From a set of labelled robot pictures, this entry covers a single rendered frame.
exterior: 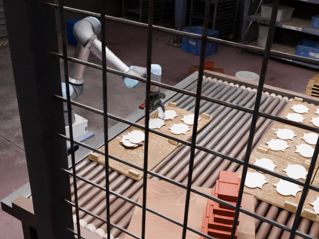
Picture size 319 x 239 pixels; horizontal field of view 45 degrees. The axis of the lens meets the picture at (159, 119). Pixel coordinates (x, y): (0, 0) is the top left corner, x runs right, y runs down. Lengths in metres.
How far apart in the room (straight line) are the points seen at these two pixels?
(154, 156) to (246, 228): 0.75
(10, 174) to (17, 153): 0.34
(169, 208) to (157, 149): 0.62
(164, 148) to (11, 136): 2.37
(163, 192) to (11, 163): 2.35
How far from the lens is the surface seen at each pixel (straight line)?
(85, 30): 2.20
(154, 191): 1.76
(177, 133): 2.38
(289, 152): 2.39
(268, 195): 2.02
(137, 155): 2.17
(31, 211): 1.85
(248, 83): 3.21
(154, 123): 2.47
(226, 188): 1.39
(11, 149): 4.09
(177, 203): 1.71
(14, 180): 3.66
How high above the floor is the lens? 2.16
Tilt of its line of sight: 29 degrees down
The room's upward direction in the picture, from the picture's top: 3 degrees clockwise
